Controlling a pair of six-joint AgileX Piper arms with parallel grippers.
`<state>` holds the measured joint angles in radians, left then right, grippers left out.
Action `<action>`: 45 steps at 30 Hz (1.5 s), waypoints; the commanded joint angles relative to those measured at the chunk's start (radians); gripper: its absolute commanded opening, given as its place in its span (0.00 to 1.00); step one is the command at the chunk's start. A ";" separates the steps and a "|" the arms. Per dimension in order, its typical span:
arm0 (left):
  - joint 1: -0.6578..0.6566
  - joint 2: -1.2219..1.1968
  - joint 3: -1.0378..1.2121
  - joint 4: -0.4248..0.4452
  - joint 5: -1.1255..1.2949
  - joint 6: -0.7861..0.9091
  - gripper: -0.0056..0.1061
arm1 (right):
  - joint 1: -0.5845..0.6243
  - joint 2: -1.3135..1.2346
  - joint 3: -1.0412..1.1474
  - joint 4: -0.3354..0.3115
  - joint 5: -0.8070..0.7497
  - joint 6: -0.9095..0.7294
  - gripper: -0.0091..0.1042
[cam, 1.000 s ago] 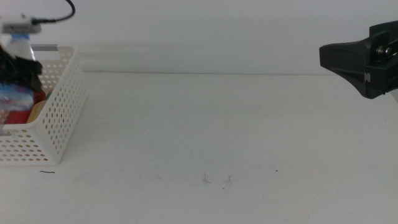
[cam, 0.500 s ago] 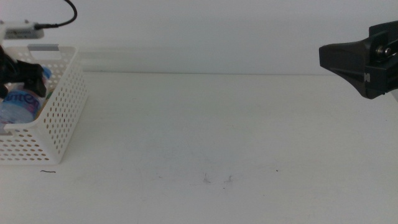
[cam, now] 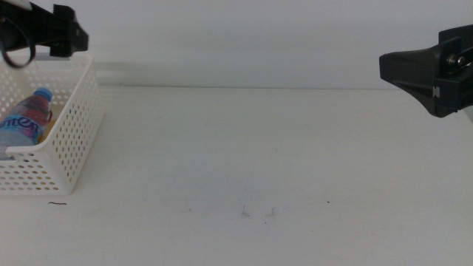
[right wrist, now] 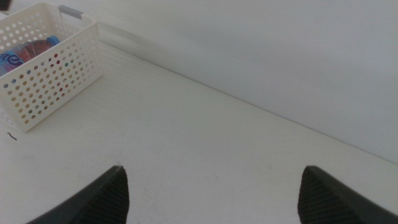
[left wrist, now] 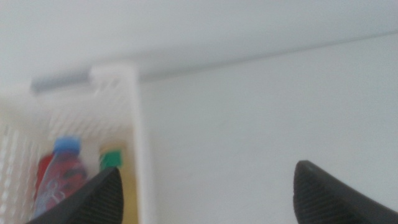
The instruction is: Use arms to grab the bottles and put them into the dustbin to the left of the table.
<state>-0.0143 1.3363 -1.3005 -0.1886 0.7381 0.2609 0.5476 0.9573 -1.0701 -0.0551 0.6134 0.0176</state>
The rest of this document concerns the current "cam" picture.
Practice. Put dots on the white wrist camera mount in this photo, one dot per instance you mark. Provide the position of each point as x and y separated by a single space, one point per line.
23 3

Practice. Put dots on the clear water bottle blue cap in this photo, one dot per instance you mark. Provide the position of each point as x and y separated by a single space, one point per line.
22 122

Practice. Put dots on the white perforated plastic basket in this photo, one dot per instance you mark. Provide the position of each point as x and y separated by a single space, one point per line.
79 122

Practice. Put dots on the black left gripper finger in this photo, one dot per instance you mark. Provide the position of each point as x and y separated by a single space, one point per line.
72 35

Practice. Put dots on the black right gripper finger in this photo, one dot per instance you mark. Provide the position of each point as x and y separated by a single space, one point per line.
410 70

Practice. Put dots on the yellow tea bottle red label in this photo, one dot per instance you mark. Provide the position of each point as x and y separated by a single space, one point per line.
48 129

